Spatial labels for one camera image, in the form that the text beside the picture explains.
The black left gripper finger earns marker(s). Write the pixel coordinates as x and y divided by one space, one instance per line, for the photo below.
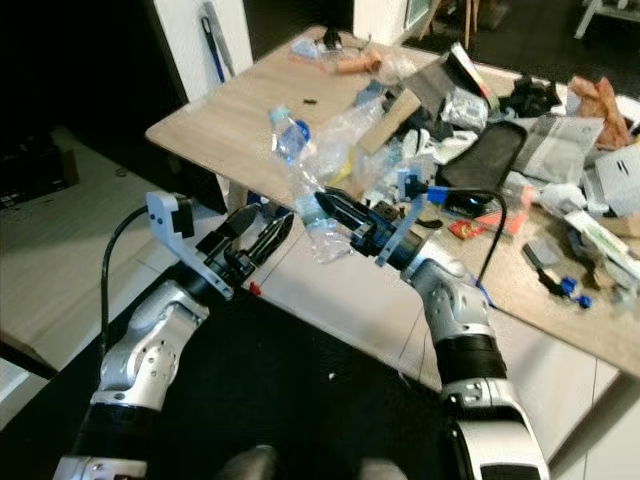
244 228
275 242

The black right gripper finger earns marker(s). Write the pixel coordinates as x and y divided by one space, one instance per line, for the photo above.
348 226
345 204

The crushed clear plastic bottle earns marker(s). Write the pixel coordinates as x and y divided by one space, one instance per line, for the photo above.
305 180

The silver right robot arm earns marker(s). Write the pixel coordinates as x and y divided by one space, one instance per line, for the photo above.
470 340

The clear plastic bag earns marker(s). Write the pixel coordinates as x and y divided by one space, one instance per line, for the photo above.
345 125

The red wrapper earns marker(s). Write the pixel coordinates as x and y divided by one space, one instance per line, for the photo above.
470 228

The brown cardboard piece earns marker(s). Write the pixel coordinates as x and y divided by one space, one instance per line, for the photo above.
390 120

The light wooden table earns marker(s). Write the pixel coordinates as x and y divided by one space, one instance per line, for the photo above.
240 110

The black oval tray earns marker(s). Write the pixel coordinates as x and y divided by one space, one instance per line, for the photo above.
495 155

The skin coloured rubber piece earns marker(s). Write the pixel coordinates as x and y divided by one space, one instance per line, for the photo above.
360 64

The dark grey pouch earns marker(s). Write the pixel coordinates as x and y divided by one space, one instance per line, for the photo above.
445 80

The black tool with blue ends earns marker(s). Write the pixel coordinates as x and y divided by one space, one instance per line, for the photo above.
555 275

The blue and grey hanging tool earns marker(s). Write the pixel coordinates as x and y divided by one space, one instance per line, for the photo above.
215 40

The grey printed paper bag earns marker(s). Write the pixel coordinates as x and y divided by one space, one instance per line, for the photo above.
560 148

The white pillar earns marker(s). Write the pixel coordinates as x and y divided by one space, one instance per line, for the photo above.
190 40

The black crumpled cloth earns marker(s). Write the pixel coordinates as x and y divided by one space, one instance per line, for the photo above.
530 95

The white carton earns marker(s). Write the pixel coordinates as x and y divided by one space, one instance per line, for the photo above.
615 180

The orange brown cloth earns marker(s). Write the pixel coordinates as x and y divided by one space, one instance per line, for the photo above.
605 105

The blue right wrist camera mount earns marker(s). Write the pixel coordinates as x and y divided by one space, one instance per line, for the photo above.
405 215

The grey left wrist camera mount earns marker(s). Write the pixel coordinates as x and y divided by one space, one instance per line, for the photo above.
175 230

